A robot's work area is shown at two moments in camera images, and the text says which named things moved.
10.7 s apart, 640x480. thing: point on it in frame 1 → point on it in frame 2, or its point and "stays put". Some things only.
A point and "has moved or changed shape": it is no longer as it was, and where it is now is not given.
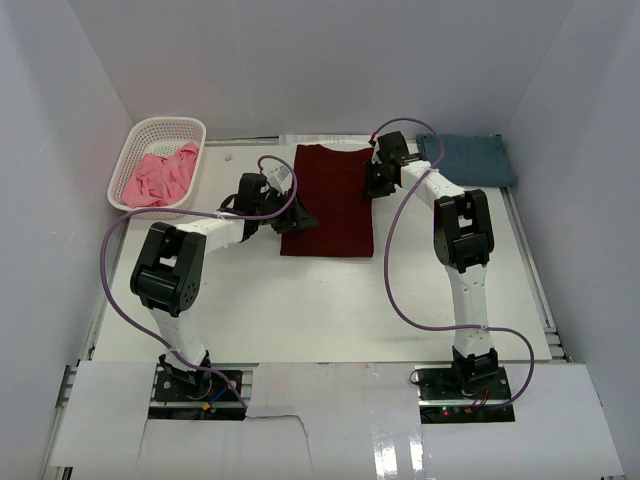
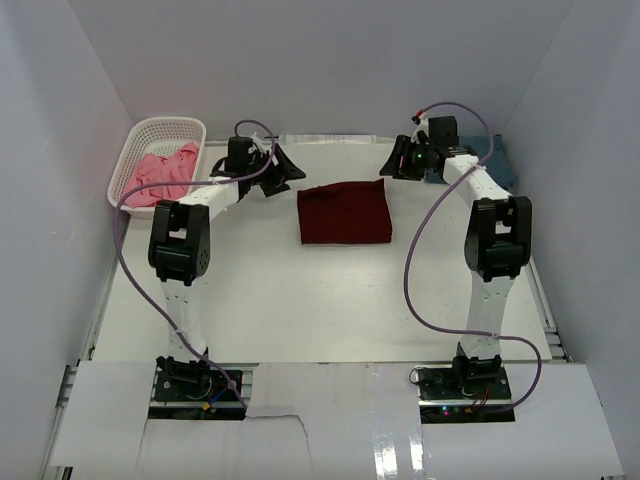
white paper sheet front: [334, 421] stays put
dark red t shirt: [333, 185] has moved or changed shape
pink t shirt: [157, 180] stays put
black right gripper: [372, 189] → [403, 148]
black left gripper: [297, 218] → [286, 169]
